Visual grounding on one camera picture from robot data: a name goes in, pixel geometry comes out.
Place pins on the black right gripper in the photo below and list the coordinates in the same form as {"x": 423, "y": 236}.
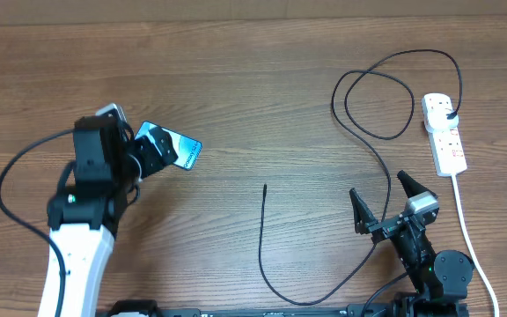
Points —
{"x": 365, "y": 221}

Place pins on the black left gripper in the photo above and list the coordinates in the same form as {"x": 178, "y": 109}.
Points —
{"x": 152, "y": 160}

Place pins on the Samsung Galaxy smartphone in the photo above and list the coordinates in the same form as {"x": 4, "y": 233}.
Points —
{"x": 188, "y": 149}

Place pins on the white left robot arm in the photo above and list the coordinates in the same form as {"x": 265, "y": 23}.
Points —
{"x": 90, "y": 199}

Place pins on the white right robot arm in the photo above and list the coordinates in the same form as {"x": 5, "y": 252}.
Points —
{"x": 434, "y": 283}

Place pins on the white charger plug adapter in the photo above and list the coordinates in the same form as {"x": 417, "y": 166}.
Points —
{"x": 439, "y": 119}

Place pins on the white power strip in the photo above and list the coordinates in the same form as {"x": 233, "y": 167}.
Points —
{"x": 446, "y": 146}

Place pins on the cardboard wall panel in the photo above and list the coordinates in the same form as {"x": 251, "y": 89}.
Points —
{"x": 56, "y": 12}

